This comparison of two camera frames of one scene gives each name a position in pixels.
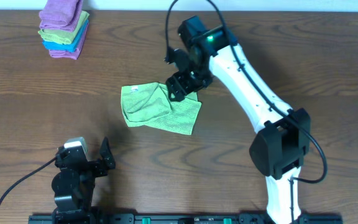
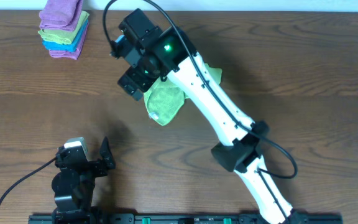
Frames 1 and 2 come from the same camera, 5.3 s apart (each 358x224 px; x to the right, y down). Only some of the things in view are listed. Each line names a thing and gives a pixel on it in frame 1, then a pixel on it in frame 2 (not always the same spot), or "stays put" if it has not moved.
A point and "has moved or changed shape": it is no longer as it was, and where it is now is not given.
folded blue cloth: [71, 47] stays put
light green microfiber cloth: [148, 104] has moved or changed shape
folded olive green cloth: [65, 37] stays put
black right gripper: [182, 86] -> [129, 83]
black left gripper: [95, 166] stays put
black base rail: [175, 218] stays put
